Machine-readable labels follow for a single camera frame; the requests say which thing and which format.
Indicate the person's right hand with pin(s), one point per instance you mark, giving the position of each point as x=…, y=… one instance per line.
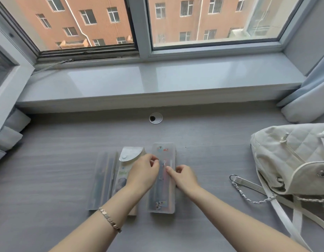
x=185, y=181

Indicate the person's left hand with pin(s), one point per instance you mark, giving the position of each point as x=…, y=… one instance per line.
x=143, y=175

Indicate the cartoon sheep pencil pouch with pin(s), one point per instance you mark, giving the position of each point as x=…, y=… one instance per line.
x=131, y=153

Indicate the clear sticker pencil box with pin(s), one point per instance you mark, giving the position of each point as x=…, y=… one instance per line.
x=167, y=154

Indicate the frosted plastic box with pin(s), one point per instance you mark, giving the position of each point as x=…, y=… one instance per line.
x=101, y=181

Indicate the small round tape roll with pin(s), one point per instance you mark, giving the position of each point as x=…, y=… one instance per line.
x=158, y=119

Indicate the white quilted backpack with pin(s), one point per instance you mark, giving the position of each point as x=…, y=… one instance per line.
x=282, y=149

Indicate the person's right forearm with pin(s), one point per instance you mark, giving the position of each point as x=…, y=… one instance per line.
x=243, y=223

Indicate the person's left forearm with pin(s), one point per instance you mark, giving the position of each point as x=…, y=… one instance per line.
x=99, y=223

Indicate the grey wooden desk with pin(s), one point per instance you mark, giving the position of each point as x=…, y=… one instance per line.
x=59, y=154

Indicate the white window sill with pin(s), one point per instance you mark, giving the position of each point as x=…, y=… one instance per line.
x=151, y=81

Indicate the pale blue curtain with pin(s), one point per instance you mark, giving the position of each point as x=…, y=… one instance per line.
x=309, y=102

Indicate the brick apartment building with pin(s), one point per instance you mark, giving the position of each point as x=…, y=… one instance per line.
x=101, y=31

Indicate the open white window sash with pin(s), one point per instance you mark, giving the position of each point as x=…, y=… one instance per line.
x=17, y=83

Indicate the white window frame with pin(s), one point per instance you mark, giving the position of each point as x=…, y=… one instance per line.
x=143, y=36

